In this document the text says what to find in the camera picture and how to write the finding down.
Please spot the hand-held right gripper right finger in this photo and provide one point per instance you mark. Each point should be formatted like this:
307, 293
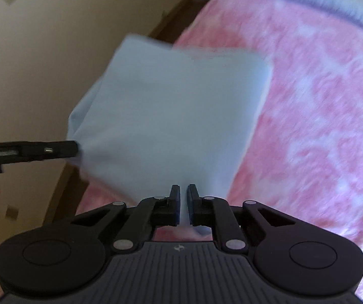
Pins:
189, 210

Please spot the light blue garment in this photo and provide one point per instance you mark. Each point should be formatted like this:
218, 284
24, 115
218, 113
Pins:
168, 114

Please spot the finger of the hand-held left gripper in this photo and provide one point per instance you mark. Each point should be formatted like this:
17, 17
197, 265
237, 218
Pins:
59, 148

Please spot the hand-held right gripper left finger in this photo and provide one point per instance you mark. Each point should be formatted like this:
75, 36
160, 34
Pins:
177, 210

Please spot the pink patterned blanket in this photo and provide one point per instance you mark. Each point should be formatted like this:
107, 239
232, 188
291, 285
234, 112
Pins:
311, 117

